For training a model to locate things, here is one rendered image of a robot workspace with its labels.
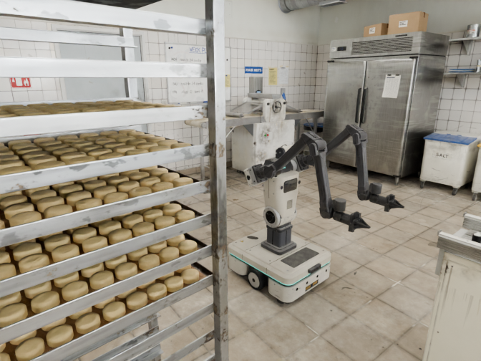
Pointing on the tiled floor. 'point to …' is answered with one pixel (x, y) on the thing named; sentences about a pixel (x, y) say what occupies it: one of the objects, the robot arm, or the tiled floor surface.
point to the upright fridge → (366, 46)
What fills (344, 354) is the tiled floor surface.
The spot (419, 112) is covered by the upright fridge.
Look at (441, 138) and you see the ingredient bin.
